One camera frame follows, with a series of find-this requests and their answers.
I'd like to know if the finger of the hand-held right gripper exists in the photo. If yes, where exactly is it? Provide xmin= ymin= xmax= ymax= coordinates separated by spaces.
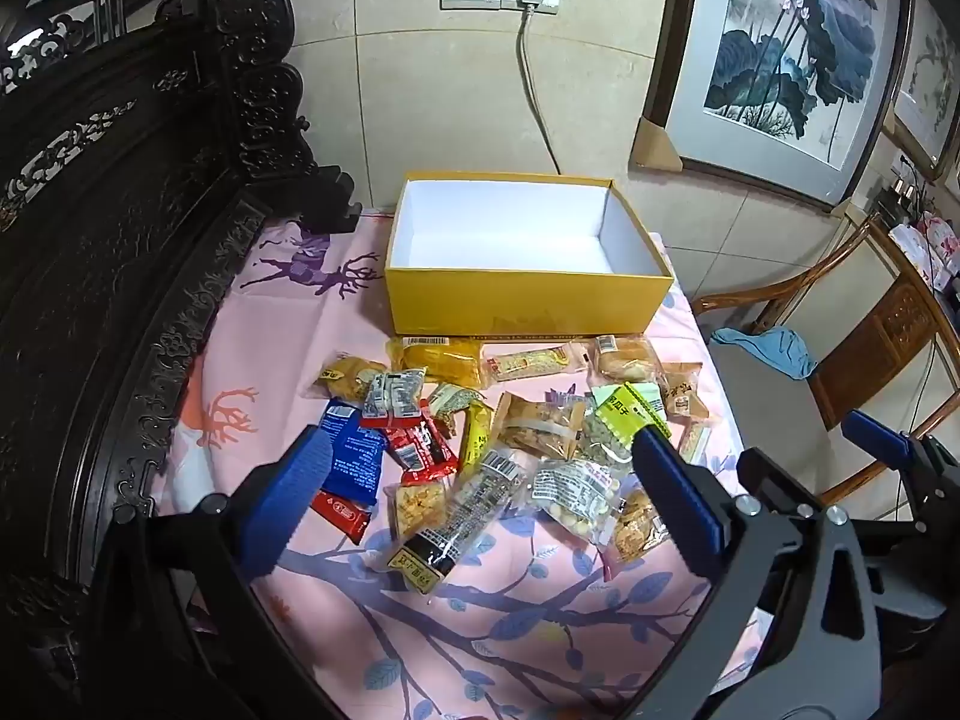
xmin=737 ymin=446 xmax=826 ymax=516
xmin=840 ymin=409 xmax=960 ymax=535

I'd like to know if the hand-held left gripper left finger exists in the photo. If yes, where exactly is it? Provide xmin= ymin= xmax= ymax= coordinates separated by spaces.
xmin=90 ymin=426 xmax=342 ymax=720

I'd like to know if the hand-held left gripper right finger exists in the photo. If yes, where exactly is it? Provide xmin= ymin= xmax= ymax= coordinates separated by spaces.
xmin=621 ymin=424 xmax=887 ymax=720

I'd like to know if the clear cracker packet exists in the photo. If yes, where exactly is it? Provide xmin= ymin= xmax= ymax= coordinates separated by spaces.
xmin=606 ymin=490 xmax=674 ymax=565

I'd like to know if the red stick packet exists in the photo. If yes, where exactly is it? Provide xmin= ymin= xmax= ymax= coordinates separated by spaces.
xmin=310 ymin=490 xmax=373 ymax=545

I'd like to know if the white bar packet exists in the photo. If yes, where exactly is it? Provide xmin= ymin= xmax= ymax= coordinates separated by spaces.
xmin=677 ymin=422 xmax=711 ymax=467

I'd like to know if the blue snack packet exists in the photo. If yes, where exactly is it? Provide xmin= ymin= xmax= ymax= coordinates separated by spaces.
xmin=321 ymin=400 xmax=389 ymax=505

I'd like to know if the green seed packet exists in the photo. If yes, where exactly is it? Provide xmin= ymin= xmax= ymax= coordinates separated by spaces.
xmin=587 ymin=382 xmax=673 ymax=467

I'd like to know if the clear peanut packet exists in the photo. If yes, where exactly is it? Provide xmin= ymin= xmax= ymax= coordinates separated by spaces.
xmin=531 ymin=456 xmax=625 ymax=542

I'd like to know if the brown square pastry packet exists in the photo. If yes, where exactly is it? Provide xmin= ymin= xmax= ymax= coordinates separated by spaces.
xmin=658 ymin=362 xmax=710 ymax=421

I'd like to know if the small square cracker packet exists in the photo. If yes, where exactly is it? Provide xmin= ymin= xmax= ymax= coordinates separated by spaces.
xmin=385 ymin=483 xmax=452 ymax=542

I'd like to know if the red snack packet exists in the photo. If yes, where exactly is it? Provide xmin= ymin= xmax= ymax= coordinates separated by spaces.
xmin=385 ymin=424 xmax=434 ymax=472
xmin=403 ymin=420 xmax=460 ymax=485

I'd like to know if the round pastry packet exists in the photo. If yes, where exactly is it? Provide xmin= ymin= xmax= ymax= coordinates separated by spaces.
xmin=319 ymin=355 xmax=389 ymax=400

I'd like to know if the clear bun packet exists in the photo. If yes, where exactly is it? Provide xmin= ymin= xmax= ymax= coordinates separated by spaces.
xmin=595 ymin=336 xmax=662 ymax=385

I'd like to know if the white yellow snack packet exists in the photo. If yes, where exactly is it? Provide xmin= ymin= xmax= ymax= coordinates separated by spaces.
xmin=363 ymin=369 xmax=426 ymax=421

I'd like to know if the long clear black-ended packet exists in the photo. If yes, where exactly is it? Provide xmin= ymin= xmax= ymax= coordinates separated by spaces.
xmin=385 ymin=448 xmax=527 ymax=595

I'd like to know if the small green white packet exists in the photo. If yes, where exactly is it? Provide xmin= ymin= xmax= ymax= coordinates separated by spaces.
xmin=426 ymin=382 xmax=482 ymax=422

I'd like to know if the long wafer bar packet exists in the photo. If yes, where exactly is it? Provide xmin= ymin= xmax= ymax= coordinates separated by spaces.
xmin=480 ymin=342 xmax=593 ymax=385

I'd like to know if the yellow black snack packet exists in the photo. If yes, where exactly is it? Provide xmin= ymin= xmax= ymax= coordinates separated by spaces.
xmin=456 ymin=400 xmax=497 ymax=482

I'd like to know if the yellow cake packet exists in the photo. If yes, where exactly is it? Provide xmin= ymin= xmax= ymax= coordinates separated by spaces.
xmin=386 ymin=336 xmax=485 ymax=385

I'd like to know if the yellow cardboard box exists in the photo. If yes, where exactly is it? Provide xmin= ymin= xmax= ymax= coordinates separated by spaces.
xmin=384 ymin=171 xmax=674 ymax=337

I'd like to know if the wooden chair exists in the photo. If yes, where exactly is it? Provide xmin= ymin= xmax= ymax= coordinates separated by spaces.
xmin=690 ymin=214 xmax=960 ymax=522

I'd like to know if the blue cloth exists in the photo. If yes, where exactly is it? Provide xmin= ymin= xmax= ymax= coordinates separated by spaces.
xmin=709 ymin=326 xmax=818 ymax=380

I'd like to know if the pink floral cloth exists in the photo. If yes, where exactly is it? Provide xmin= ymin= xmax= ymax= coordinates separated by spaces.
xmin=892 ymin=211 xmax=960 ymax=272

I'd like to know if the carved dark wood furniture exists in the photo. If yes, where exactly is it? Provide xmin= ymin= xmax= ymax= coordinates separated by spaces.
xmin=0 ymin=0 xmax=362 ymax=720

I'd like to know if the cardboard corner protector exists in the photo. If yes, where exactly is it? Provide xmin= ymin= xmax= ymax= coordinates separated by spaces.
xmin=631 ymin=120 xmax=683 ymax=172

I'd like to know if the framed flower painting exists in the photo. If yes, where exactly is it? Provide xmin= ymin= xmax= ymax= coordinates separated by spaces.
xmin=885 ymin=0 xmax=960 ymax=182

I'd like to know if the large framed lotus painting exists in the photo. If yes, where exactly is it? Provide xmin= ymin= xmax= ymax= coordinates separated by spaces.
xmin=643 ymin=0 xmax=912 ymax=212

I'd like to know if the grey power cable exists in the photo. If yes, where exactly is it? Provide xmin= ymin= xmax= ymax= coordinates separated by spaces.
xmin=517 ymin=6 xmax=563 ymax=175

